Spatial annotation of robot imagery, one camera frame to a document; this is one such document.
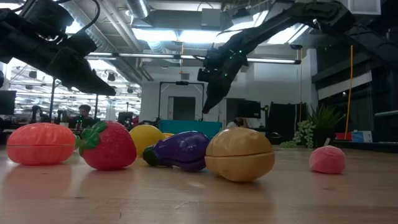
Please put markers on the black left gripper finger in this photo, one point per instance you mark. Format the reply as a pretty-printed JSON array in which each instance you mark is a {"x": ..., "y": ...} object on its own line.
[{"x": 90, "y": 84}]

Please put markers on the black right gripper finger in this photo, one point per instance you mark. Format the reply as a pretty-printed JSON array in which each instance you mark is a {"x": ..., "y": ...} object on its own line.
[{"x": 219, "y": 93}]

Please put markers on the yellow toy banana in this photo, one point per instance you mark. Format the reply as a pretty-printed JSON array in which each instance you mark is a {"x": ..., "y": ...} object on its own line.
[{"x": 169, "y": 135}]

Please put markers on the tan toy potato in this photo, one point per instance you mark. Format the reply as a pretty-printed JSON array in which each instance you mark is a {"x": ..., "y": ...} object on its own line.
[{"x": 239, "y": 155}]

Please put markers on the yellow toy lemon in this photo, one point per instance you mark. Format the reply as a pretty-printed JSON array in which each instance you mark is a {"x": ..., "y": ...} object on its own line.
[{"x": 144, "y": 137}]

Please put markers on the orange plastic toy orange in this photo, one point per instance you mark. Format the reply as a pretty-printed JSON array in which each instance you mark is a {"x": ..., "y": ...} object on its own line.
[{"x": 40, "y": 143}]

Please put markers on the small pink toy fruit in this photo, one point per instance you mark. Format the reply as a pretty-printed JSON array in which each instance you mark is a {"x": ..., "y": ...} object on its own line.
[{"x": 328, "y": 160}]

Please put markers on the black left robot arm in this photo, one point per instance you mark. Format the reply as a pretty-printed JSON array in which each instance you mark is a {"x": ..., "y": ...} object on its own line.
[{"x": 12, "y": 37}]

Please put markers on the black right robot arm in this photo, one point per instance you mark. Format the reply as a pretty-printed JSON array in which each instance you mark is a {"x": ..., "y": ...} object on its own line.
[{"x": 311, "y": 15}]

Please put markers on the person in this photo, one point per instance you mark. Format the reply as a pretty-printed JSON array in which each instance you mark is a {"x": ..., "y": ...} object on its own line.
[
  {"x": 84, "y": 115},
  {"x": 239, "y": 123}
]

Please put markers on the teal plastic container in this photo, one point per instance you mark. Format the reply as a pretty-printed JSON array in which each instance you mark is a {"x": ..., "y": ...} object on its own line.
[{"x": 186, "y": 127}]

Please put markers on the white ceiling box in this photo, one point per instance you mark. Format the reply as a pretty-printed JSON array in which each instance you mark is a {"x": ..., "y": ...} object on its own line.
[{"x": 211, "y": 17}]

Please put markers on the purple toy eggplant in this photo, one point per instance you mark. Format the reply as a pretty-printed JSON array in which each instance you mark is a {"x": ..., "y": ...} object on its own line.
[{"x": 183, "y": 149}]

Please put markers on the black computer monitor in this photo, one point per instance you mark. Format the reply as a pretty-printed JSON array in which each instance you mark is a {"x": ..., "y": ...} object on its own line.
[{"x": 6, "y": 102}]

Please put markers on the large red toy strawberry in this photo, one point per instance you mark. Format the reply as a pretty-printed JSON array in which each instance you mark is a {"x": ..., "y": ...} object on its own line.
[{"x": 112, "y": 149}]

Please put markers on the long ceiling light bar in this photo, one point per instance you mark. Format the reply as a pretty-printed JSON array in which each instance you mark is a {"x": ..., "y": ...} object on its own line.
[{"x": 155, "y": 55}]

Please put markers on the black round background object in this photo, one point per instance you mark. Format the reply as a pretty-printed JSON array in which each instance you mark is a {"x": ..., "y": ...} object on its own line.
[{"x": 275, "y": 138}]

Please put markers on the green potted artificial plant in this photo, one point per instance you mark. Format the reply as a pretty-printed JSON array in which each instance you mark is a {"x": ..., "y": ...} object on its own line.
[{"x": 325, "y": 124}]

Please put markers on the red box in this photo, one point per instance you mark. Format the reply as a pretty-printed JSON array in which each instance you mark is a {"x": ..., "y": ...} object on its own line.
[{"x": 343, "y": 136}]

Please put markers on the blue cardboard box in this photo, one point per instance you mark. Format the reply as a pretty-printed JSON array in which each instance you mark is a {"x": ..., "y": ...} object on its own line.
[{"x": 360, "y": 136}]

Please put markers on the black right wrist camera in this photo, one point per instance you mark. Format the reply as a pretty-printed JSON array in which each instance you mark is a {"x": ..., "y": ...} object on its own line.
[{"x": 214, "y": 56}]

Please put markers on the black wall television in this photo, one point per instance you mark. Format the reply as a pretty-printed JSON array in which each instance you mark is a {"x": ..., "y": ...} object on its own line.
[{"x": 248, "y": 109}]

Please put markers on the black metal rig frame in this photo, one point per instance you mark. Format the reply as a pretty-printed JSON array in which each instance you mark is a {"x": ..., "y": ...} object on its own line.
[
  {"x": 181, "y": 83},
  {"x": 51, "y": 105}
]

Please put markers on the black ceiling security camera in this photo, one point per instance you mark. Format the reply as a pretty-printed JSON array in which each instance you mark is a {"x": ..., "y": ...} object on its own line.
[{"x": 295, "y": 47}]

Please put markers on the silver ceiling duct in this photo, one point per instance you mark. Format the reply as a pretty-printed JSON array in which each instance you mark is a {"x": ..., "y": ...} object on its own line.
[{"x": 140, "y": 7}]

